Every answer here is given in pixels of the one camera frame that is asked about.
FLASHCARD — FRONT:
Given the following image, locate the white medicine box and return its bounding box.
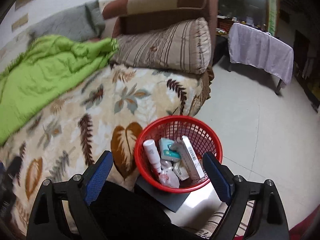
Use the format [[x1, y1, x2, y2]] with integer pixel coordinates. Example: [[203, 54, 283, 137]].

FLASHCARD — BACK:
[[176, 135, 204, 180]]

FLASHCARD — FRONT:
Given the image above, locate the small white packet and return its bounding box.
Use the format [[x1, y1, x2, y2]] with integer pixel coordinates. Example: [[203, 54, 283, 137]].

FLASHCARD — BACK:
[[173, 161, 189, 181]]

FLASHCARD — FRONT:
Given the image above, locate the clear plastic wrapper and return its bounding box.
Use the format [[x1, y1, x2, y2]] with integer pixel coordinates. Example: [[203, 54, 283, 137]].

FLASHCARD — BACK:
[[159, 159, 180, 189]]

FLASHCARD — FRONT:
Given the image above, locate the light blue tissue pack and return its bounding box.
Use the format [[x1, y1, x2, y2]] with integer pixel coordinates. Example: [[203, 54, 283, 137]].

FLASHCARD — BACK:
[[159, 138, 181, 163]]

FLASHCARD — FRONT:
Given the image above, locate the white bottle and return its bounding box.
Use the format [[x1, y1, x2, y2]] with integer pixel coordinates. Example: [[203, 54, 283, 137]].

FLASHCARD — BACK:
[[143, 139, 162, 174]]

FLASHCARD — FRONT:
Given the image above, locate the red plastic trash basket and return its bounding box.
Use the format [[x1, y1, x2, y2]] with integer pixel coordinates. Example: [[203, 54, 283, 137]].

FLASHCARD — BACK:
[[135, 115, 223, 193]]

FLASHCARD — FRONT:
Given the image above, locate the dark grey floor mat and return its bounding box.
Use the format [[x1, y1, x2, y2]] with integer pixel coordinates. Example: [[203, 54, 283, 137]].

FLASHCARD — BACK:
[[135, 176, 190, 212]]

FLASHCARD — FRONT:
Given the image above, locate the leaf pattern beige blanket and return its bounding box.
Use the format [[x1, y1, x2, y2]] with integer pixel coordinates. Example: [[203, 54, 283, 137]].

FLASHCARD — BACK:
[[1, 65, 214, 239]]

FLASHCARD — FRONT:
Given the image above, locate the green quilt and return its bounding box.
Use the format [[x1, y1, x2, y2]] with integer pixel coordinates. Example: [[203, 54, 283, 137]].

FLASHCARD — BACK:
[[1, 35, 119, 144]]

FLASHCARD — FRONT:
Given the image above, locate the table with lilac cloth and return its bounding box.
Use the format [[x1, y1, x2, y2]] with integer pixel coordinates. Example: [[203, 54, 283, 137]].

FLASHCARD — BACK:
[[228, 23, 294, 95]]

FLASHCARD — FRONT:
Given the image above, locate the striped beige pillow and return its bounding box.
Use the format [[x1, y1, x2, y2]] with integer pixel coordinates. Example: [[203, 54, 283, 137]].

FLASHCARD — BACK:
[[112, 17, 212, 74]]

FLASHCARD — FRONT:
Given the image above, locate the grey pillow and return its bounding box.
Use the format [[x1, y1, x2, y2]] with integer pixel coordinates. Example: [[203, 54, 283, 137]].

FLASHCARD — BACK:
[[29, 0, 105, 42]]

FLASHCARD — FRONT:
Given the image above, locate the brown padded headboard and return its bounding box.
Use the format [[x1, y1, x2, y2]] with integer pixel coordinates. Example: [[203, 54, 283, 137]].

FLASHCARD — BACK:
[[102, 0, 218, 71]]

